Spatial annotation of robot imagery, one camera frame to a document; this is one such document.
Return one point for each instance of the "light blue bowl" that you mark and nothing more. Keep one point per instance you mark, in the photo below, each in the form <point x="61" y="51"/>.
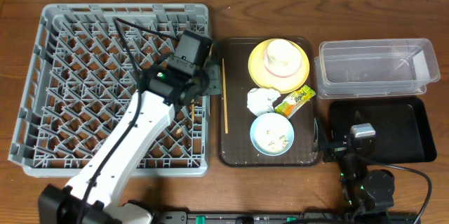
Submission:
<point x="272" y="134"/>

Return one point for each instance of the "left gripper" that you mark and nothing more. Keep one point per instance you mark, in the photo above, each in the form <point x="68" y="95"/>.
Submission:
<point x="213" y="77"/>

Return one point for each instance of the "grey plastic dishwasher rack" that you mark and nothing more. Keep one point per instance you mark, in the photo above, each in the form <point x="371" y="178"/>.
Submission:
<point x="80" y="80"/>

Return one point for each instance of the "clear plastic bin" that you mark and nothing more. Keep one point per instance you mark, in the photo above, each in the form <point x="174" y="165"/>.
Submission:
<point x="371" y="68"/>

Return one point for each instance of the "white tissue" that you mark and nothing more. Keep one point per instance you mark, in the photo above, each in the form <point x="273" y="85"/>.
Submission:
<point x="260" y="100"/>

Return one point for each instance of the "yellow green snack wrapper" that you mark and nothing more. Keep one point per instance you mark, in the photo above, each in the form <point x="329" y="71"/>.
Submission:
<point x="294" y="101"/>

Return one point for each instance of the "dark brown serving tray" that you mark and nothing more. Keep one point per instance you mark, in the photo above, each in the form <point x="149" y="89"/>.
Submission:
<point x="235" y="148"/>

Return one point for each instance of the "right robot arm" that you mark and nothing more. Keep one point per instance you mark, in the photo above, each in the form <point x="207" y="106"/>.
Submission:
<point x="366" y="191"/>

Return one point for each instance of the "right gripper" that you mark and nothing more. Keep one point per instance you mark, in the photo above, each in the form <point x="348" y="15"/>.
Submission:
<point x="334" y="149"/>

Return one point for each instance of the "pink shallow bowl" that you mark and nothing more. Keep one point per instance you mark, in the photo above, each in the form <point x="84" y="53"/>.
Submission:
<point x="282" y="72"/>

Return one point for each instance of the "white cup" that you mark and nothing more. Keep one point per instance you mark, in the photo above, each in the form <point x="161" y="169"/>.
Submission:
<point x="281" y="52"/>

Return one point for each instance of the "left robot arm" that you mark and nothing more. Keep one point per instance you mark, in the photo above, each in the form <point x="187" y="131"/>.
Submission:
<point x="92" y="196"/>

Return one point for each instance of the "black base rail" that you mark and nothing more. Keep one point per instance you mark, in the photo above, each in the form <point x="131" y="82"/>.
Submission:
<point x="315" y="216"/>

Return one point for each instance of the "black rectangular tray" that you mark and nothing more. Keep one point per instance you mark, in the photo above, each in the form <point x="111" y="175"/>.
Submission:
<point x="402" y="130"/>

